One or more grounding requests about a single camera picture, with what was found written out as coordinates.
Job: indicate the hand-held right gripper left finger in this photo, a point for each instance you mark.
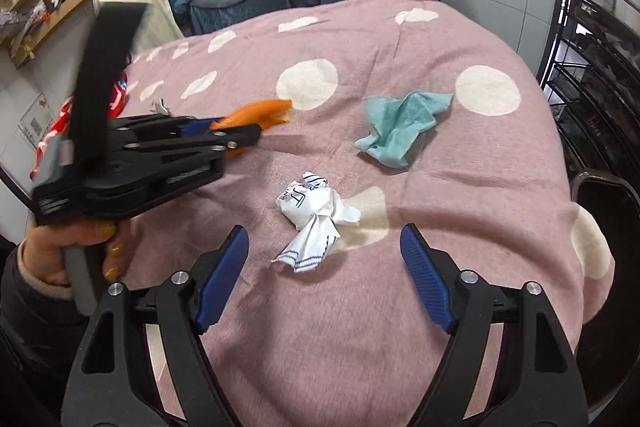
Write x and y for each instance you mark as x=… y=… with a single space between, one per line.
x=220 y=282

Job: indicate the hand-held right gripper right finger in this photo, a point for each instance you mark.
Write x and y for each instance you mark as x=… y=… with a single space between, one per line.
x=425 y=277

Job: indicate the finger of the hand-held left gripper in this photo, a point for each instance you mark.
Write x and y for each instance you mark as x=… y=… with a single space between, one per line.
x=240 y=137
x=197 y=127

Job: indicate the orange peel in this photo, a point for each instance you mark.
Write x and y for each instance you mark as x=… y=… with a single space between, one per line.
x=255 y=112

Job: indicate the white wrapper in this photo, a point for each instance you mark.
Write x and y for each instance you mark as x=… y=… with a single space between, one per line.
x=305 y=207

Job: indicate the person's left forearm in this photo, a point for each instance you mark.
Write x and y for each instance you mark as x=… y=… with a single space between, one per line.
x=35 y=322

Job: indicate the person's left hand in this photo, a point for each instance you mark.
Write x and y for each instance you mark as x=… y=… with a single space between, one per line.
x=50 y=252

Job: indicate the green candy wrapper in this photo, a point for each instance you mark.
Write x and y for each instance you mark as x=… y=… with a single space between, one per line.
x=161 y=107

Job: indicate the red patterned bag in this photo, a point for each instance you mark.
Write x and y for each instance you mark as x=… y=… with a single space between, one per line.
x=117 y=99

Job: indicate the pink dotted blanket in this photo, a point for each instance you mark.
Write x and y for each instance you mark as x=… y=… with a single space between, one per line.
x=350 y=332

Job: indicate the cream cloth cover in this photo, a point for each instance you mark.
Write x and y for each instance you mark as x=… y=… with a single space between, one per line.
x=155 y=7

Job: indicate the teal cloth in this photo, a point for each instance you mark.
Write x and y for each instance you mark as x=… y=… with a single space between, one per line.
x=400 y=132

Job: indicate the dark bin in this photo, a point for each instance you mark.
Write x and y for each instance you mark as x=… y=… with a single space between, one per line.
x=615 y=257

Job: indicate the black metal rack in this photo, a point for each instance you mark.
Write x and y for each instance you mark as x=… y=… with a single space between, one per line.
x=575 y=57

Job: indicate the white wall notice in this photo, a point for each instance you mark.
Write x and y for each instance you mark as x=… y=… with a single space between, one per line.
x=35 y=124

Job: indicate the black metal frame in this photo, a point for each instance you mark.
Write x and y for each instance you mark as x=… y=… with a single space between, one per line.
x=15 y=187

